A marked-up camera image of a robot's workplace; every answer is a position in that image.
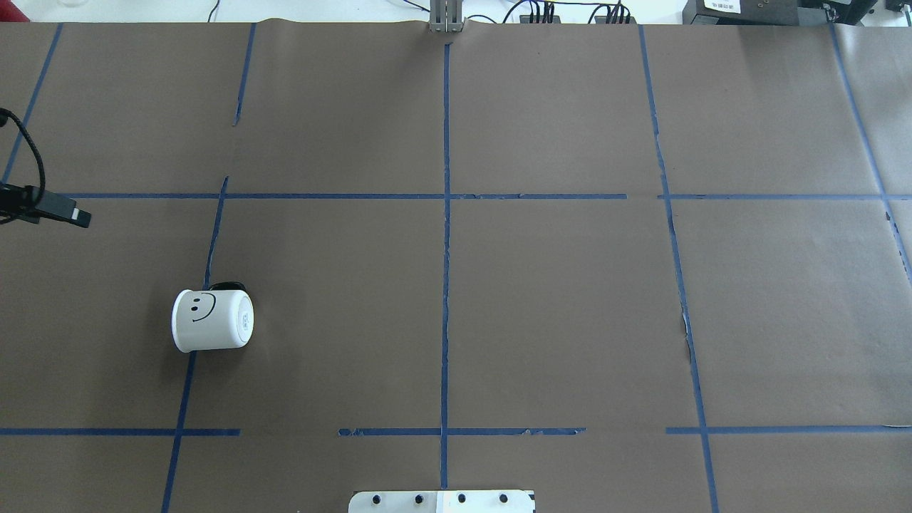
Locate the black power strip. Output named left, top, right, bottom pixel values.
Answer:
left=516, top=1, right=561, bottom=25
left=589, top=1, right=636, bottom=25

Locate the white smiley face mug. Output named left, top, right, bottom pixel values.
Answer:
left=170, top=281, right=255, bottom=353

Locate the black camera cable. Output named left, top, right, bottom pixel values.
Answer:
left=0, top=107, right=48, bottom=195

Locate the grey aluminium frame post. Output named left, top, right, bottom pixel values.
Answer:
left=429, top=0, right=465, bottom=33

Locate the black power strip far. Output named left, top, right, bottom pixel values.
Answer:
left=589, top=1, right=636, bottom=25

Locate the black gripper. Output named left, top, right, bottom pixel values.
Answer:
left=1, top=185, right=92, bottom=228

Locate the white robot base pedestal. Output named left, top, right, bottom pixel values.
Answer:
left=348, top=489, right=537, bottom=512

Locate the black power strip near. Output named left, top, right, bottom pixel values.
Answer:
left=516, top=1, right=561, bottom=25

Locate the black equipment box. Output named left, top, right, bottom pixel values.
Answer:
left=681, top=1, right=877, bottom=26

